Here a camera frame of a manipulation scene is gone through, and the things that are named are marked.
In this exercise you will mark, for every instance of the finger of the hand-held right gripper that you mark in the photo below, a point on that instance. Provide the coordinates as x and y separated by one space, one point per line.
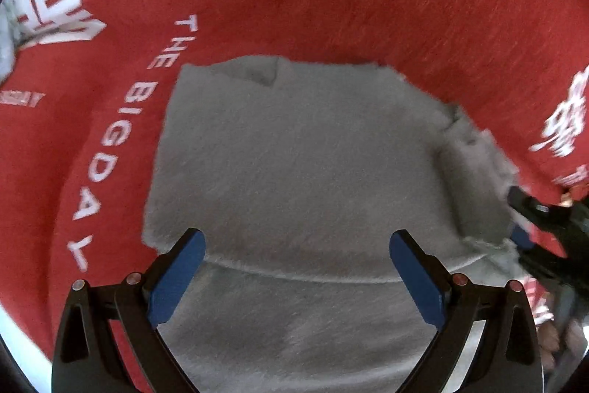
529 204
522 237

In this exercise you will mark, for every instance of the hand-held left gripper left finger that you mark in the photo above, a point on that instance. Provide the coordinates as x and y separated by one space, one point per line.
179 278

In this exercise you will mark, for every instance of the grey fleece garment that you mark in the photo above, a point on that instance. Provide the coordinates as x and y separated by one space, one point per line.
294 153

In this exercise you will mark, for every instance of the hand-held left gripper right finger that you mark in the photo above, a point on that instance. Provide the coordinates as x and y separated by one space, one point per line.
418 278

